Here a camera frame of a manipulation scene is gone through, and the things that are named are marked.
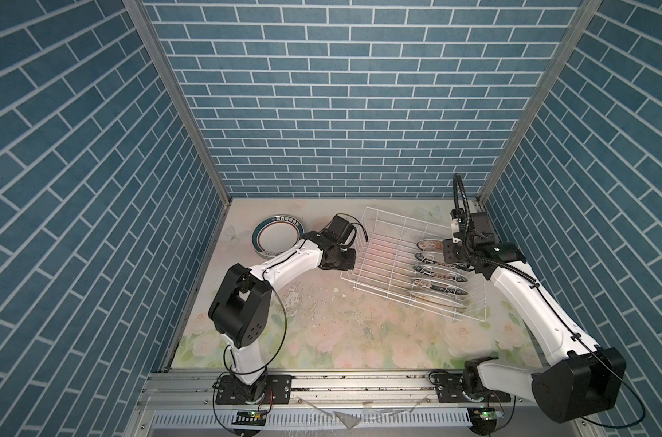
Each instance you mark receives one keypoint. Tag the small plate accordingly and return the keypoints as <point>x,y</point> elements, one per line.
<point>436,258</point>
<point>434,299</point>
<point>438,272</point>
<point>430,245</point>
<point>436,285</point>

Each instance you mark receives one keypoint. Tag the white wire dish rack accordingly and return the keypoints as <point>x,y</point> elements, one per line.
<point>384,261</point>

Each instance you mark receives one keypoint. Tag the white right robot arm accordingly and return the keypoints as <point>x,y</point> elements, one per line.
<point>581,377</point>

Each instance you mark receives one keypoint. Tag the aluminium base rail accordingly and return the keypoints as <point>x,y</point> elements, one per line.
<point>191,389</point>

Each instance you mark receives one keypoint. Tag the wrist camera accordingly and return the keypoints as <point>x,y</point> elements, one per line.
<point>458,230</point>
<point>343,230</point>

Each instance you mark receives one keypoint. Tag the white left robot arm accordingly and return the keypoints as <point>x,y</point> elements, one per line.
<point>241,307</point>

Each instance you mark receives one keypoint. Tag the aluminium corner post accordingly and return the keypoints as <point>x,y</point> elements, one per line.
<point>579,23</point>
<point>147,32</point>

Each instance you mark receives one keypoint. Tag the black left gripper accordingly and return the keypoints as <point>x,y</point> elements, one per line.
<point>349,260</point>

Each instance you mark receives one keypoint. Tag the dark green rim plate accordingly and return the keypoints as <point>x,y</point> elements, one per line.
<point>276,234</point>

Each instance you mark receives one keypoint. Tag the aluminium left corner post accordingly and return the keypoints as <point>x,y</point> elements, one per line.
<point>147,32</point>

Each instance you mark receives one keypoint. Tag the aluminium right corner post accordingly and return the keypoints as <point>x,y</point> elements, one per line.
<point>579,23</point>

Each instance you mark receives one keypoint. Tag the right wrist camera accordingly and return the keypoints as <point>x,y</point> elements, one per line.
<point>458,230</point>

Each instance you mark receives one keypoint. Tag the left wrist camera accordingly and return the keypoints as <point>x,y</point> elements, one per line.
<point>343,230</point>

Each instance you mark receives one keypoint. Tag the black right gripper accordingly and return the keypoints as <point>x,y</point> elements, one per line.
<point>447,250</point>

